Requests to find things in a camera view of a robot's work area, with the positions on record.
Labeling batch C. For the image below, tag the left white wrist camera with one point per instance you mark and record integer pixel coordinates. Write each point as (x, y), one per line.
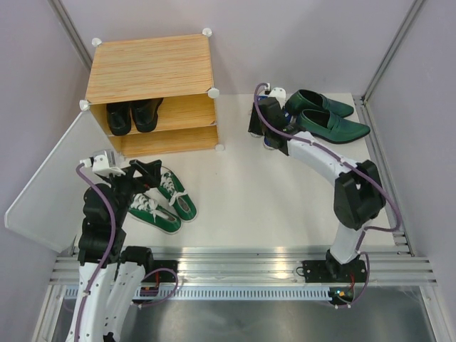
(103, 163)

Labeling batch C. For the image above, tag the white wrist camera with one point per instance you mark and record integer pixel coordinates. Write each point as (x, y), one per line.
(103, 163)
(276, 92)

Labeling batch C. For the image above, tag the green sneaker upper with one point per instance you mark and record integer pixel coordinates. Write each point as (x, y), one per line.
(175, 193)

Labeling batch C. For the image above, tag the green loafer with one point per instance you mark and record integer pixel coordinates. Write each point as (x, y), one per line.
(310, 100)
(331, 127)

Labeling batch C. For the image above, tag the aluminium mounting rail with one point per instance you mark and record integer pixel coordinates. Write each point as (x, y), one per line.
(275, 266)

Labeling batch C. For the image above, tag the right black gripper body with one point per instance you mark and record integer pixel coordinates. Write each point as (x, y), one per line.
(268, 130)

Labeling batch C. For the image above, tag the aluminium frame post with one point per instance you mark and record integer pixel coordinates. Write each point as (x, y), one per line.
(71, 32)
(403, 30)

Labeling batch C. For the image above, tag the green loafer front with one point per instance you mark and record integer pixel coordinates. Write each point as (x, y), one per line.
(331, 127)

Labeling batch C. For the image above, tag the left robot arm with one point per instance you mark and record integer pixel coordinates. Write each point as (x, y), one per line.
(109, 273)

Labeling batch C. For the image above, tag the white slotted cable duct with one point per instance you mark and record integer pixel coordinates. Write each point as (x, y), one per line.
(241, 293)

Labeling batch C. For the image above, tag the green sneaker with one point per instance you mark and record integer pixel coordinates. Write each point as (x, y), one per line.
(148, 211)
(175, 193)

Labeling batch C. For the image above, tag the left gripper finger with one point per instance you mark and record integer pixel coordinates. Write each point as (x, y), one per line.
(139, 166)
(154, 173)

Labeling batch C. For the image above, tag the green loafer rear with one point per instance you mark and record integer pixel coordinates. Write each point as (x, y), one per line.
(310, 100)

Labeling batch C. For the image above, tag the wooden two-shelf shoe cabinet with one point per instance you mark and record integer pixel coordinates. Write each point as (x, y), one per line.
(175, 71)

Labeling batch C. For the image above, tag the right aluminium frame post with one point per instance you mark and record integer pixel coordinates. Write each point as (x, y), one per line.
(403, 30)

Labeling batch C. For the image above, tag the green sneaker lower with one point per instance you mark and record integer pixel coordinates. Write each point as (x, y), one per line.
(148, 211)

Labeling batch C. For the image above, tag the black patent shoe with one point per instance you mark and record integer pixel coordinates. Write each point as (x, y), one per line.
(145, 114)
(118, 118)

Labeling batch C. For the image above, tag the left aluminium frame post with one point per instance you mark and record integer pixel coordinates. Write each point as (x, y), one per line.
(71, 32)

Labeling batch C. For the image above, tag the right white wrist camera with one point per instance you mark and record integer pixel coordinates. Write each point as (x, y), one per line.
(276, 92)

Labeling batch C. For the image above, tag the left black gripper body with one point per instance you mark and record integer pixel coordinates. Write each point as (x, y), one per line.
(125, 187)

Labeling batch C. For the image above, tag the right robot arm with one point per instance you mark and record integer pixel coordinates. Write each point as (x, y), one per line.
(357, 199)

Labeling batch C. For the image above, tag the white translucent cabinet door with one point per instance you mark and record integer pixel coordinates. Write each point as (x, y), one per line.
(49, 210)

